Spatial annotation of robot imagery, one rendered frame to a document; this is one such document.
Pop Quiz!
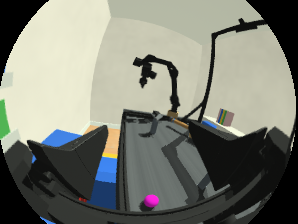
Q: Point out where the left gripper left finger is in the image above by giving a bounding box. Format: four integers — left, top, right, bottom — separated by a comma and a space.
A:
27, 125, 109, 201

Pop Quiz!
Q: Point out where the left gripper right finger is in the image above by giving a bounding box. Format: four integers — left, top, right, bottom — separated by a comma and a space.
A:
188, 121, 267, 191

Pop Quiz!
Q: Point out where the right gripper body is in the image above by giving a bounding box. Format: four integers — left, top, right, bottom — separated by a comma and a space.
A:
139, 65, 152, 81

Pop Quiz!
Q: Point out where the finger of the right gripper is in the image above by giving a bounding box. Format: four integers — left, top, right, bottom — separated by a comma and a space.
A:
141, 69, 151, 81
139, 81, 147, 88

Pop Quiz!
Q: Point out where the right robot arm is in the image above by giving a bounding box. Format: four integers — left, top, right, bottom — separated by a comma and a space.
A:
133, 54, 180, 113

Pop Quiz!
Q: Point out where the wooden rolling pin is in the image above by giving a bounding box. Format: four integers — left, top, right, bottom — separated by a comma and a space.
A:
169, 117, 188, 129

